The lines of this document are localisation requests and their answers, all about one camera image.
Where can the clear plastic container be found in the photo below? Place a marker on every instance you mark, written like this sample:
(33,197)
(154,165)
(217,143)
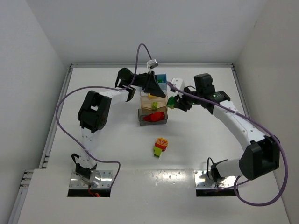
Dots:
(163,87)

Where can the dark green lego brick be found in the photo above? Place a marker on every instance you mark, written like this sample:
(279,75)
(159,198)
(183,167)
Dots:
(171,100)

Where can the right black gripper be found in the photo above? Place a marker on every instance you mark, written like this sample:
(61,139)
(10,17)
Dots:
(180,102)

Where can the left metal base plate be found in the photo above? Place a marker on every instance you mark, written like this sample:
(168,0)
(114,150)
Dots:
(99,179)

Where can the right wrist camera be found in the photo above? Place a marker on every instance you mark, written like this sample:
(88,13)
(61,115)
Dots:
(177,83)

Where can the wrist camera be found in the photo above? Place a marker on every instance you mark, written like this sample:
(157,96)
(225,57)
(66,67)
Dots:
(151,64)
(177,83)

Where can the blue plastic container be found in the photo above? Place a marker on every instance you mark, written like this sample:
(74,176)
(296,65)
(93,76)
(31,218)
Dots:
(162,76)

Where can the grey plastic container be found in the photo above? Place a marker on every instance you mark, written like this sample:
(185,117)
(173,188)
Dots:
(142,112)

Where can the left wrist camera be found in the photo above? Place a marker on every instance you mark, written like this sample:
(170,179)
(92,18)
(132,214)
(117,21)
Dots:
(151,64)

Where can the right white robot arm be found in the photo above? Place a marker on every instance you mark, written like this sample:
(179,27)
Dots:
(260,152)

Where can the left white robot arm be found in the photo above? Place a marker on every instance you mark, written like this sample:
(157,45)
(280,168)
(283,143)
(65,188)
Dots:
(94,111)

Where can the red round lego brick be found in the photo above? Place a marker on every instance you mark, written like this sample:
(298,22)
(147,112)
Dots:
(159,115)

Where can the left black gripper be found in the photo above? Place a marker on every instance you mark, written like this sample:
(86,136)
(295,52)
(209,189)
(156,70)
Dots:
(149,80)

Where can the red curved lego brick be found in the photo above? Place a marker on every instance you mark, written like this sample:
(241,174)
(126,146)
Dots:
(150,118)

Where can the orange plastic container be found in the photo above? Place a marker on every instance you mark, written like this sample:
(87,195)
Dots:
(146,101)

